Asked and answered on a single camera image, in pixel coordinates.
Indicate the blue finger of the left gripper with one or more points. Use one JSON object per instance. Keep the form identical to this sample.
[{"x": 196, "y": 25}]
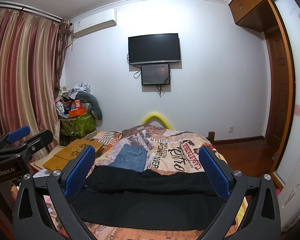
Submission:
[
  {"x": 18, "y": 134},
  {"x": 35, "y": 143}
]

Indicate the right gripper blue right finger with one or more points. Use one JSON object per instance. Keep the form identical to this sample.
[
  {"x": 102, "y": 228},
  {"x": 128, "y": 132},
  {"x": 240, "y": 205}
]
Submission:
[{"x": 261, "y": 219}]

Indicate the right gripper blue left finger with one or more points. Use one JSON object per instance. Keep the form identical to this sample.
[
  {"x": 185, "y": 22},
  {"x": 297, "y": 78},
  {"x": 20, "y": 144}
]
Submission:
[{"x": 32, "y": 219}]

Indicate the black pants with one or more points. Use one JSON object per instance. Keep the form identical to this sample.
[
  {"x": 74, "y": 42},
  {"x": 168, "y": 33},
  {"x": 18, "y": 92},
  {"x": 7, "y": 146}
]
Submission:
[{"x": 147, "y": 200}]

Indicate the bamboo lap desk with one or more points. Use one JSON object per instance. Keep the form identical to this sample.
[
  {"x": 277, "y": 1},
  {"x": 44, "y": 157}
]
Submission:
[{"x": 58, "y": 158}]

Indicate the green patterned storage box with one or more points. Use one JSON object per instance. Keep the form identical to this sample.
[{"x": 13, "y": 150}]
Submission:
[{"x": 78, "y": 126}]

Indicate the white appliance with stickers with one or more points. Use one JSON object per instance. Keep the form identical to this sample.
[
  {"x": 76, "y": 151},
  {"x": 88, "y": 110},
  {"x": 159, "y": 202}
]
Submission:
[{"x": 289, "y": 200}]

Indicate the orange box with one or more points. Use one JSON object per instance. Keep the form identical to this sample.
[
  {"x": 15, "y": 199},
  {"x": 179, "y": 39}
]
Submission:
[{"x": 76, "y": 112}]

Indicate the pile of clothes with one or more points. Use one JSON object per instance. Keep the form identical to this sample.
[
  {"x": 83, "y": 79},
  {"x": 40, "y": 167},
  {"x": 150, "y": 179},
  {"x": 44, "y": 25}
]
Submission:
[{"x": 71, "y": 92}]

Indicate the grey plush toy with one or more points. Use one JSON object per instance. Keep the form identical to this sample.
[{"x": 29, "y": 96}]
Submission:
[{"x": 95, "y": 108}]

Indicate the red gold striped curtain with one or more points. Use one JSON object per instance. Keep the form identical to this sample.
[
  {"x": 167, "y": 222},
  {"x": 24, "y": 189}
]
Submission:
[{"x": 32, "y": 55}]

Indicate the folded blue jeans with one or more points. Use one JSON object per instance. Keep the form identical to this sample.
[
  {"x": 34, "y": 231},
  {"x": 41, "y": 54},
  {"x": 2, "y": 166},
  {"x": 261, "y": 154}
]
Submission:
[{"x": 131, "y": 158}]

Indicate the yellow foam arch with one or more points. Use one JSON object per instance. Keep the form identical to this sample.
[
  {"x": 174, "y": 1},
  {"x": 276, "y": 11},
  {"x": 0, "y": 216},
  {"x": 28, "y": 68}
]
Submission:
[{"x": 158, "y": 118}]

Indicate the newspaper print bed cover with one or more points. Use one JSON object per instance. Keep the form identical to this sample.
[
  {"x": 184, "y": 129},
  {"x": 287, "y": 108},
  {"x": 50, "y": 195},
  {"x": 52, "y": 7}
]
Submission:
[{"x": 168, "y": 152}]

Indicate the white air conditioner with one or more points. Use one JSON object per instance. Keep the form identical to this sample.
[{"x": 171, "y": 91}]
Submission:
[{"x": 94, "y": 21}]

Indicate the brown wooden door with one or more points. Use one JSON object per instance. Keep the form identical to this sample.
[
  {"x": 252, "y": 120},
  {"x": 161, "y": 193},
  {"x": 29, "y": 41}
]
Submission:
[{"x": 279, "y": 88}]

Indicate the wooden overhead cabinet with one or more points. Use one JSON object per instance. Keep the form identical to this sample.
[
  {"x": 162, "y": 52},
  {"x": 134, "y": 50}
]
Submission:
[{"x": 257, "y": 15}]

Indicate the white wall socket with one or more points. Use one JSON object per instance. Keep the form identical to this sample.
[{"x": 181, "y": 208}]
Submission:
[{"x": 230, "y": 129}]

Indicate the small black wall monitor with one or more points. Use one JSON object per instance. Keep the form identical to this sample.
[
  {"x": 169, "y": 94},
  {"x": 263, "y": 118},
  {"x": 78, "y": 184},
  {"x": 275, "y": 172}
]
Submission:
[{"x": 155, "y": 74}]

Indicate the black wall television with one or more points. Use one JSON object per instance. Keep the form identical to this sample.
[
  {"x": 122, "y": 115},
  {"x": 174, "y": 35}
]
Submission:
[{"x": 154, "y": 48}]

